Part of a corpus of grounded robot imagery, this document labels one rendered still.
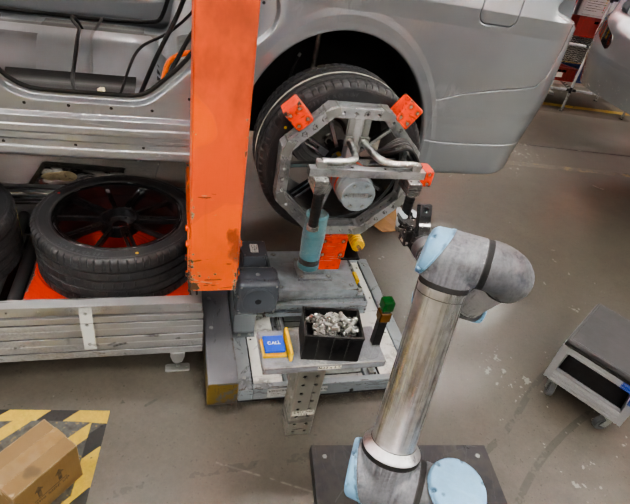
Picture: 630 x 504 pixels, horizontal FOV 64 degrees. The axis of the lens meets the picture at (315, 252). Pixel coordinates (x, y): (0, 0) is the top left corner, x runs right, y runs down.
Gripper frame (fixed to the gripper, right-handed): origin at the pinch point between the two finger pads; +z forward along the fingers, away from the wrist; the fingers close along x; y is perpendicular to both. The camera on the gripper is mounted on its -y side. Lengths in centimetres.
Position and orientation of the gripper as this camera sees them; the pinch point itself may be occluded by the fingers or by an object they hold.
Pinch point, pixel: (403, 208)
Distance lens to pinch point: 188.0
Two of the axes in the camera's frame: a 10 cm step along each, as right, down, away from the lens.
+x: 9.6, -0.1, 2.7
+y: -1.6, 7.9, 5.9
